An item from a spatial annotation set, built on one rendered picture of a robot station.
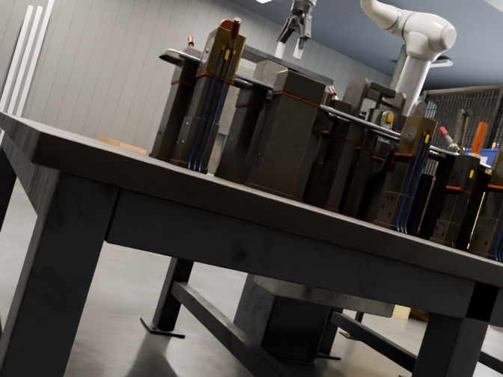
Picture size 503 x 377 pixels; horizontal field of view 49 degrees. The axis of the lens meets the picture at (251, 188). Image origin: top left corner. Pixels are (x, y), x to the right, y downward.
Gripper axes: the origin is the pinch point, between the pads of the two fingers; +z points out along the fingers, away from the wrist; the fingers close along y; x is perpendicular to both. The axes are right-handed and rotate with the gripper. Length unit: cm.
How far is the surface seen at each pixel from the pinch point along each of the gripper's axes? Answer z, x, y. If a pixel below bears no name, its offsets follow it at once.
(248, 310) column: 105, -38, 34
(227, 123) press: -26, -249, 559
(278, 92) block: 23, 27, -49
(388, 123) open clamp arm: 14.3, -32.2, -27.3
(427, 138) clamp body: 21, -19, -61
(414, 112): 14, -18, -53
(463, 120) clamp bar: 2, -66, -30
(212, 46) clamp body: 19, 49, -50
